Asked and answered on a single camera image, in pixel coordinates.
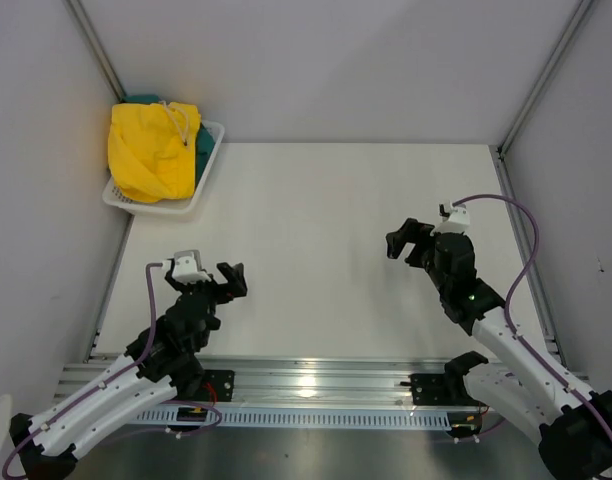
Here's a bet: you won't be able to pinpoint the corner aluminium post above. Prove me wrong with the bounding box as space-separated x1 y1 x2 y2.
63 0 126 102
498 0 600 156

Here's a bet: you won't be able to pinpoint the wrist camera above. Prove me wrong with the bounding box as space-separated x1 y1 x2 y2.
431 202 470 235
165 250 212 285

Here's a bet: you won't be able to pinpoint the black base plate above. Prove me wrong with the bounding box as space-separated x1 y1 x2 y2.
195 370 235 403
399 373 479 407

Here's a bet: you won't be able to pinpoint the left corner aluminium post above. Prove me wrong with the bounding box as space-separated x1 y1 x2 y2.
63 0 126 102

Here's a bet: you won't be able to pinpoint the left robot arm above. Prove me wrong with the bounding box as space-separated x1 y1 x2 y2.
2 251 248 479

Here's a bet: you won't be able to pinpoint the aluminium rail frame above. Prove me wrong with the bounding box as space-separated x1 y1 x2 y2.
53 357 600 412

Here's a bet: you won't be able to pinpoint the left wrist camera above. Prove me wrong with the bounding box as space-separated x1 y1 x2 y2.
165 250 212 285

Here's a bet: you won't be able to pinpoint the green shorts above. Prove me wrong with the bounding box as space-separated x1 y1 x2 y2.
122 94 215 185

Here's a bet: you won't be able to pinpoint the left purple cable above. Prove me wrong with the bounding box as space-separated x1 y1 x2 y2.
2 260 223 477

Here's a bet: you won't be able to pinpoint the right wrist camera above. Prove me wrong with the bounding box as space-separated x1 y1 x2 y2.
431 202 470 235

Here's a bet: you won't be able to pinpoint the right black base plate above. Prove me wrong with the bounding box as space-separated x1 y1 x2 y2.
399 373 479 407

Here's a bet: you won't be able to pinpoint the white slotted cable duct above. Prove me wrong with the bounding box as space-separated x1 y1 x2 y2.
131 405 451 431

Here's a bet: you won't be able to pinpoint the right corner aluminium post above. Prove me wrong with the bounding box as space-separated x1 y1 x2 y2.
498 0 600 156

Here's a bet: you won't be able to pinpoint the white plastic basket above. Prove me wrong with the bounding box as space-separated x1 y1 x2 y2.
102 120 225 217

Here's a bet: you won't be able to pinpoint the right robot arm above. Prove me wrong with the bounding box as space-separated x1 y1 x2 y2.
385 218 612 479

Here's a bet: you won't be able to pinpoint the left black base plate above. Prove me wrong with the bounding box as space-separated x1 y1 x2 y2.
195 370 235 403

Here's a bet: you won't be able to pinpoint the yellow shorts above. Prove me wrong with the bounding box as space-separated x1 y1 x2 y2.
107 100 202 204

